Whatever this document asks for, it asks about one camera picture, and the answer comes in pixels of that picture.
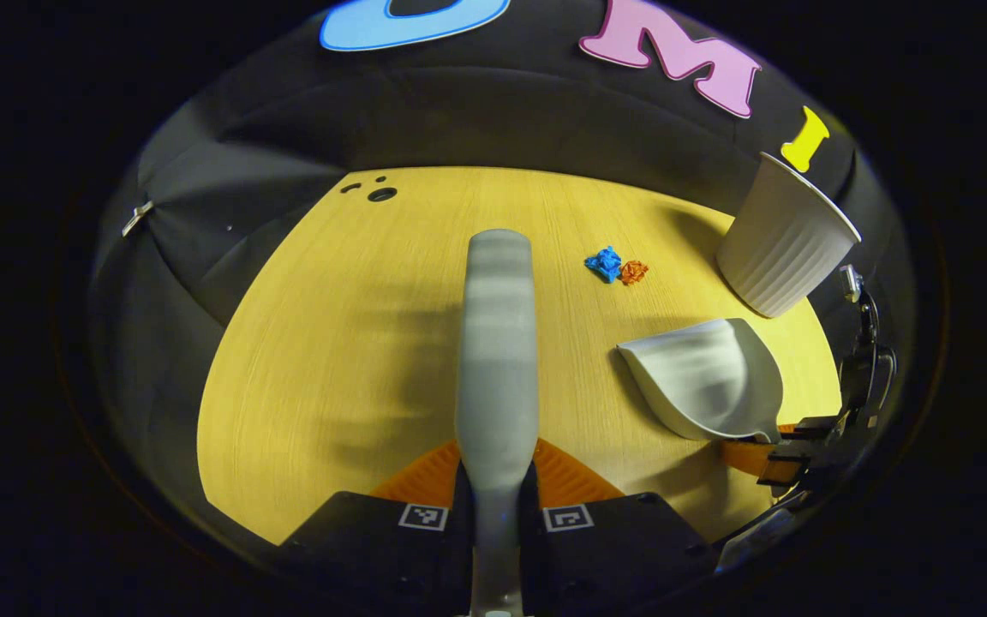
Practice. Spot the small white broom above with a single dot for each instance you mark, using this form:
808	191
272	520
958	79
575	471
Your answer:
498	360

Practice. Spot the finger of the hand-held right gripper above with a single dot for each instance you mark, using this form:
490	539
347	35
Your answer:
789	470
810	428

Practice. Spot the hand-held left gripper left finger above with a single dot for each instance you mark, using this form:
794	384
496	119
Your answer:
459	557

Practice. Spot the wooden desktop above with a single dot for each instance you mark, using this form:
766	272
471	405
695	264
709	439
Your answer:
339	343

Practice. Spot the orange paper trash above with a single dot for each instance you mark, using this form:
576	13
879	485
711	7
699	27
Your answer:
633	272

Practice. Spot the white ribbed garbage bin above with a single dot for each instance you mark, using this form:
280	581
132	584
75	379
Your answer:
780	248

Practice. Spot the blue paper trash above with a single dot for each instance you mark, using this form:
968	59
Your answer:
604	264

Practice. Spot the silver cloth clip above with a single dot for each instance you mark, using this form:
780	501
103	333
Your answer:
137	218

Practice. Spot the white dustpan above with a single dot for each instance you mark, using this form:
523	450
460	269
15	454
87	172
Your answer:
708	386

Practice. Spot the black backdrop cloth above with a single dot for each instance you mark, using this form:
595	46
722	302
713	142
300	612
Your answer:
493	111

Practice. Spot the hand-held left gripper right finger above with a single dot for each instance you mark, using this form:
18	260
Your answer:
532	557

